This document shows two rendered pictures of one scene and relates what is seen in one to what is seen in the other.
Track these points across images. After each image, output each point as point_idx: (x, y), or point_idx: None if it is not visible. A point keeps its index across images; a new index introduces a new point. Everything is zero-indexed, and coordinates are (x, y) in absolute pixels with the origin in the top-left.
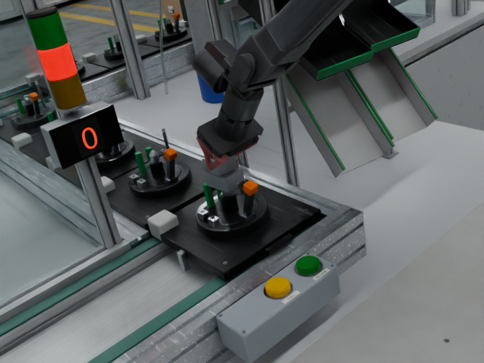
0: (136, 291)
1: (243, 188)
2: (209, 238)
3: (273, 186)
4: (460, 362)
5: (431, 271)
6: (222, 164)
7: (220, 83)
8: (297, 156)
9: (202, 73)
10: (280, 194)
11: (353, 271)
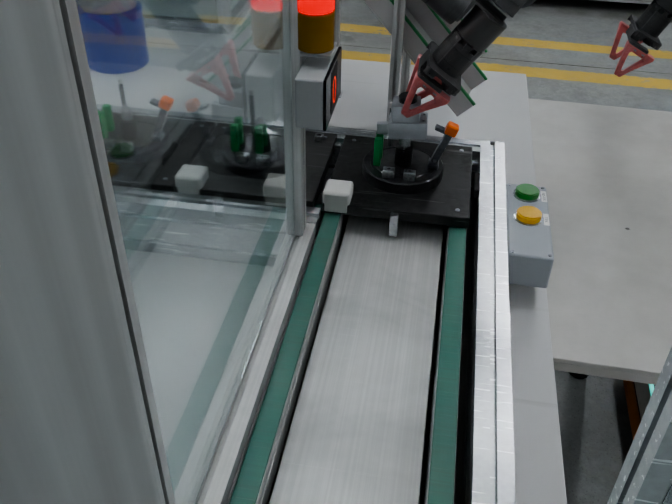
0: (364, 270)
1: (443, 131)
2: (406, 194)
3: None
4: (652, 239)
5: (558, 185)
6: None
7: (465, 12)
8: None
9: (445, 1)
10: (416, 142)
11: None
